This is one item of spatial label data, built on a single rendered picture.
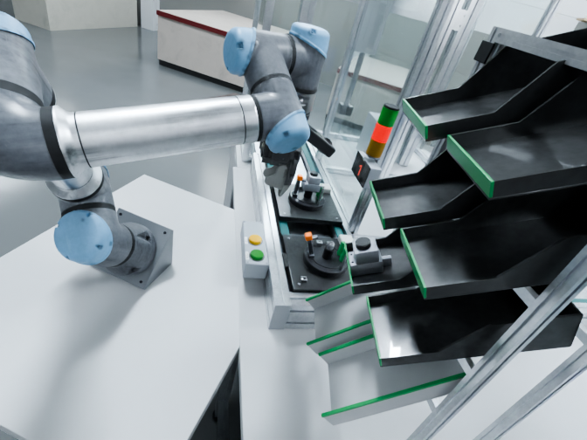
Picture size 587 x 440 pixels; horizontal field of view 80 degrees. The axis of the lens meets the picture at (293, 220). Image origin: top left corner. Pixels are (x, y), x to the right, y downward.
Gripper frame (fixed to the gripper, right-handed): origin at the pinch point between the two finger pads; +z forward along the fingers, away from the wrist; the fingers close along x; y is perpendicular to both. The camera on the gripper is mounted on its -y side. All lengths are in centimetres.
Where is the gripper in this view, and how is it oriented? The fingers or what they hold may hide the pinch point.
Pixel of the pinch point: (283, 191)
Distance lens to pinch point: 83.8
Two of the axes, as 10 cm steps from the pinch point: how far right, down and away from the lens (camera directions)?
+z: -2.2, 8.0, 5.6
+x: 1.5, 6.0, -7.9
